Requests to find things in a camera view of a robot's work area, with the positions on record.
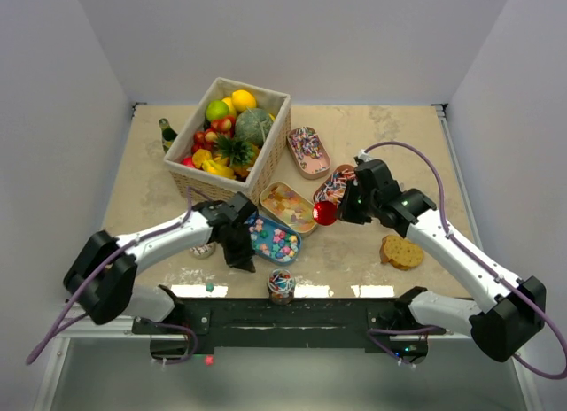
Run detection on pink tray swirl lollipops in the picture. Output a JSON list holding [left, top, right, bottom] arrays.
[[287, 127, 331, 180]]

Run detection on sprinkled donut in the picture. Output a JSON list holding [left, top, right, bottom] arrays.
[[190, 243, 216, 260]]

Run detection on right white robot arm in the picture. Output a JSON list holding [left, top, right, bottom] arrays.
[[337, 159, 547, 362]]

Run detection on yellow bananas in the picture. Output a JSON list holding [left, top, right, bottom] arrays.
[[192, 149, 236, 180]]

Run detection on yellow lemon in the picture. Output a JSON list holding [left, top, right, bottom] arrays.
[[231, 89, 257, 112]]

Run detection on clear glass jar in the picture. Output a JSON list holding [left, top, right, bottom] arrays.
[[267, 268, 296, 306]]

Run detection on toy pineapple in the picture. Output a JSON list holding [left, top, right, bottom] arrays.
[[216, 136, 260, 177]]

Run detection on wicker basket with liner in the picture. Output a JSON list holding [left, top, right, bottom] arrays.
[[164, 78, 291, 204]]

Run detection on blue tray star candies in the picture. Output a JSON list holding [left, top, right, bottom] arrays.
[[246, 215, 302, 266]]

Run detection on green cantaloupe melon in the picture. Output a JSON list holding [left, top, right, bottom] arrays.
[[235, 108, 273, 147]]

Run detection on yellow tray gummy candies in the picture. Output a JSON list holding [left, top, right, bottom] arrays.
[[260, 182, 317, 237]]

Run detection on bread slice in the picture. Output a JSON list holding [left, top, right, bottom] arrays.
[[379, 235, 424, 270]]

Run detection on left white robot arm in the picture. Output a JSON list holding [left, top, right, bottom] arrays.
[[63, 192, 257, 333]]

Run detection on green lime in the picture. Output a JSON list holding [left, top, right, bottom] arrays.
[[205, 100, 230, 122]]

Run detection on pink tray of lollipops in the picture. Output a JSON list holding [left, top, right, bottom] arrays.
[[313, 164, 354, 206]]

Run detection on black base mount frame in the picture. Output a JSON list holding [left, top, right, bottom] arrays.
[[132, 298, 429, 364]]

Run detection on aluminium rail frame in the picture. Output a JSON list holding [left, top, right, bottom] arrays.
[[33, 322, 134, 411]]

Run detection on red apple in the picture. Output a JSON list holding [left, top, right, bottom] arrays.
[[182, 156, 195, 168]]

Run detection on green glass bottle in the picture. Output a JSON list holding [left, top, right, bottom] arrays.
[[159, 118, 177, 153]]

